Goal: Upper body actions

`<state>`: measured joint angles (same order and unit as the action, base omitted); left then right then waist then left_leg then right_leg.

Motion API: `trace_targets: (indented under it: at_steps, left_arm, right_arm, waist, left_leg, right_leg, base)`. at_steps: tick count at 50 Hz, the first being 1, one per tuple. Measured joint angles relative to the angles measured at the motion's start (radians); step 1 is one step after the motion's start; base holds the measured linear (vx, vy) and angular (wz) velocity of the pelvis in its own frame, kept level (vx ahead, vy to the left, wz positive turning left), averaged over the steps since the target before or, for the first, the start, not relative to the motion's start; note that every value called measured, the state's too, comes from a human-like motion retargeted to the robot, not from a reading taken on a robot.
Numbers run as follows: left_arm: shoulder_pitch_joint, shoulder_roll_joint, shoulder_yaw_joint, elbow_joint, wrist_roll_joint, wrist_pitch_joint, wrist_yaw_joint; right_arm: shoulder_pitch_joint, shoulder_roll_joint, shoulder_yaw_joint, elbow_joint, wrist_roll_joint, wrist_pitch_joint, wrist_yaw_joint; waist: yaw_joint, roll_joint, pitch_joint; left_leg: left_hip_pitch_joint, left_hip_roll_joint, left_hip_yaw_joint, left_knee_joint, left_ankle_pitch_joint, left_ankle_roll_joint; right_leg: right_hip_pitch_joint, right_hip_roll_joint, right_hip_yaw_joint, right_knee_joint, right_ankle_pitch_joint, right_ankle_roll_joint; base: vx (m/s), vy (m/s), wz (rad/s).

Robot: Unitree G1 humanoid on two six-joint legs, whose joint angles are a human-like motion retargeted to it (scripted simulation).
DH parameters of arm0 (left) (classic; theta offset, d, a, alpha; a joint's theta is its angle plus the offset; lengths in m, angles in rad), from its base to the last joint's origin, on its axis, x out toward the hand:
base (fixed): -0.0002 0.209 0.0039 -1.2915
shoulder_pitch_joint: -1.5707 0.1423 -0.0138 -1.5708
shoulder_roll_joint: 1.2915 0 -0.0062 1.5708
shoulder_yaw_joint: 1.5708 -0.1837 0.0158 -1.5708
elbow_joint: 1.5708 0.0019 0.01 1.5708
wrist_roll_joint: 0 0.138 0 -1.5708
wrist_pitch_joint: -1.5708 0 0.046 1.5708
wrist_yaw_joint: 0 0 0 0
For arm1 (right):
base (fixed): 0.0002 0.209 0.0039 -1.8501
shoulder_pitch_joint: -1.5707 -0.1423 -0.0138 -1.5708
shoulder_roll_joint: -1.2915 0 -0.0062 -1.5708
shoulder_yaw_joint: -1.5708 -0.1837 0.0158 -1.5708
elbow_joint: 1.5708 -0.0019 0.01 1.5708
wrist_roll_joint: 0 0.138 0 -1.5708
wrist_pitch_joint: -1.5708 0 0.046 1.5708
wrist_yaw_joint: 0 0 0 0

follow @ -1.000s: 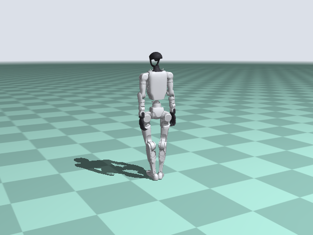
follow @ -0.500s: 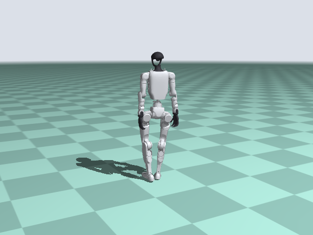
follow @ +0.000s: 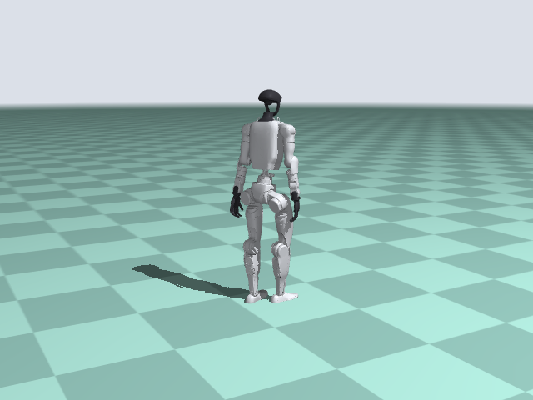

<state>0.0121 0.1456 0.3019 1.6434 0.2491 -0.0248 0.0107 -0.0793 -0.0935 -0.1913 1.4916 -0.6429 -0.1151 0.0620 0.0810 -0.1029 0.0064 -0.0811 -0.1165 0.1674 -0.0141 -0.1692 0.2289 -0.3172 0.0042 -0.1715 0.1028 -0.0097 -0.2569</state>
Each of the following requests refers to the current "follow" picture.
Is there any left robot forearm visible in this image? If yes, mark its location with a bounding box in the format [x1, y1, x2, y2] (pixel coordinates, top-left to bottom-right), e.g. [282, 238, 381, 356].
[233, 157, 247, 193]

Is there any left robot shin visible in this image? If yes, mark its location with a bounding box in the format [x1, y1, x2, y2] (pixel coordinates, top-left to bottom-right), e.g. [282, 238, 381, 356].
[243, 240, 261, 296]

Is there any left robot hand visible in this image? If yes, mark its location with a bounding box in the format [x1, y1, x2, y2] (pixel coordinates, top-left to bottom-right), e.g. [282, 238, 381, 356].
[230, 186, 243, 218]

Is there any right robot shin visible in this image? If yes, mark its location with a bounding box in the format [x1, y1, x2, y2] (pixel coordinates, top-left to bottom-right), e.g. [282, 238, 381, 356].
[272, 245, 291, 296]

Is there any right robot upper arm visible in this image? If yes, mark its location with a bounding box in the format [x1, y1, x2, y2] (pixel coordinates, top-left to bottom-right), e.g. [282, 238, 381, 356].
[278, 123, 296, 168]

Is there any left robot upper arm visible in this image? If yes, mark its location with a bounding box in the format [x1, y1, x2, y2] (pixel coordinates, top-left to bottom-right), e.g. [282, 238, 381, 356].
[239, 123, 252, 166]

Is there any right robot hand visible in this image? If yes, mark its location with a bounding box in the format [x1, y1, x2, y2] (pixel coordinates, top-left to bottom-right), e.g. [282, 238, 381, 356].
[290, 191, 301, 222]

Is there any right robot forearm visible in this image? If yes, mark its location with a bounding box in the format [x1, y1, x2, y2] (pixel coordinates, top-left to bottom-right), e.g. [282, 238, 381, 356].
[286, 157, 300, 197]

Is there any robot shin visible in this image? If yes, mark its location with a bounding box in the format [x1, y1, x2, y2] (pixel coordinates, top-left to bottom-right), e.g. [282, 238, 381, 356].
[243, 240, 261, 296]
[272, 245, 291, 296]

